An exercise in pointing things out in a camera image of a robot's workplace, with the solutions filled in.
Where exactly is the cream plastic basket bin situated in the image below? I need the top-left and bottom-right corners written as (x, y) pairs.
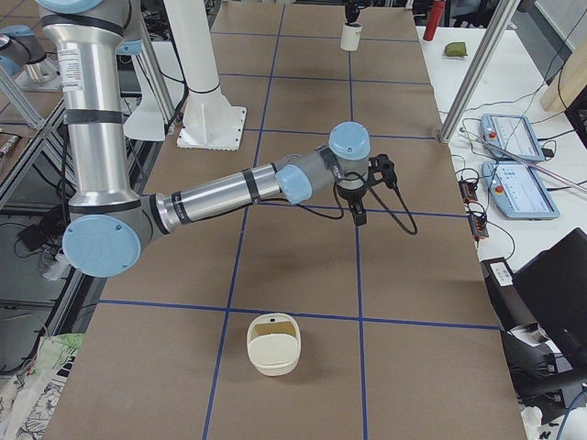
top-left (247, 313), bottom-right (302, 377)

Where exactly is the near blue teach pendant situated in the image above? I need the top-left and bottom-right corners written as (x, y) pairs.
top-left (482, 160), bottom-right (559, 220)

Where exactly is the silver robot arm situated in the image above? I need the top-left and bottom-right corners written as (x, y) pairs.
top-left (39, 1), bottom-right (371, 278)

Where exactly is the far blue teach pendant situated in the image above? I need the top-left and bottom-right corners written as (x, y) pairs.
top-left (481, 114), bottom-right (545, 162)

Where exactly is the white camera stand pedestal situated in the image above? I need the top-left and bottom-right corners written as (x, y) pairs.
top-left (164, 0), bottom-right (247, 150)

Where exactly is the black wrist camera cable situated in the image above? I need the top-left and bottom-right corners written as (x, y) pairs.
top-left (293, 181), bottom-right (418, 237)

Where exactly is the aluminium frame post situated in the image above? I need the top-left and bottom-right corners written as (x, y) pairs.
top-left (438, 0), bottom-right (520, 144)

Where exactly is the blue teach pendant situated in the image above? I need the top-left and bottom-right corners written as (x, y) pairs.
top-left (481, 114), bottom-right (545, 162)
top-left (482, 160), bottom-right (559, 220)

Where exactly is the green cloth pouch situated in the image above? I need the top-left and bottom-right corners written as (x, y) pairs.
top-left (444, 41), bottom-right (468, 59)

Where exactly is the patterned white cloth bag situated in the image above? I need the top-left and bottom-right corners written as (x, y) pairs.
top-left (1, 333), bottom-right (84, 439)

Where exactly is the white mug with HOME text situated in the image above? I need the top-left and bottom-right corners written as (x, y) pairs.
top-left (340, 23), bottom-right (362, 51)

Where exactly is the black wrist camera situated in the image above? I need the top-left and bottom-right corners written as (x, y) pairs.
top-left (368, 154), bottom-right (397, 190)

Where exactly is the black orange electronics board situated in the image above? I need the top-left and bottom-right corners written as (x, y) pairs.
top-left (459, 180), bottom-right (478, 204)

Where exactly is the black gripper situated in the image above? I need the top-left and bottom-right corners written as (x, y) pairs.
top-left (345, 0), bottom-right (360, 25)
top-left (337, 178), bottom-right (367, 226)

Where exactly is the red cylindrical bottle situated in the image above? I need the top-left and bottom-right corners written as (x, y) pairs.
top-left (423, 0), bottom-right (446, 41)

